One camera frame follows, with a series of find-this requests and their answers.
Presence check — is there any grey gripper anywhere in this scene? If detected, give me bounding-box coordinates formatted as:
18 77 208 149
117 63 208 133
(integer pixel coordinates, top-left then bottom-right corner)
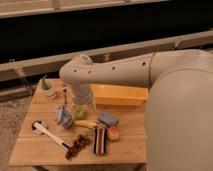
55 87 73 128

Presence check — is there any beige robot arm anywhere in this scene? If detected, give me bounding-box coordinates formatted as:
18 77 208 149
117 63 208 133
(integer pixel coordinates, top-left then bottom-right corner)
59 49 213 171

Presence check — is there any dark red grape bunch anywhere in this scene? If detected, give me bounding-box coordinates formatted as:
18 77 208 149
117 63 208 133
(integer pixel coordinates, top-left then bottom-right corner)
65 134 91 159

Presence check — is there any blue sponge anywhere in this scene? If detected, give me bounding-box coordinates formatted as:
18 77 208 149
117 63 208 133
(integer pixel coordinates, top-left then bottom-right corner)
98 111 118 126

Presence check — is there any yellow plastic bin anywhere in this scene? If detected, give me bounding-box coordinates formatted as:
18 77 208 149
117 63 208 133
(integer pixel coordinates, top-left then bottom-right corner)
91 84 148 106

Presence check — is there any yellow banana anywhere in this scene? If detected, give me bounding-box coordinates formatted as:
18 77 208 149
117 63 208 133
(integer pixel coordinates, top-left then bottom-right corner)
74 120 98 129

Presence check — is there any small potted green plant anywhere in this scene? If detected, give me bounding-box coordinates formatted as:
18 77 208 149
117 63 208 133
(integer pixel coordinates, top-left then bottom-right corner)
41 76 56 98

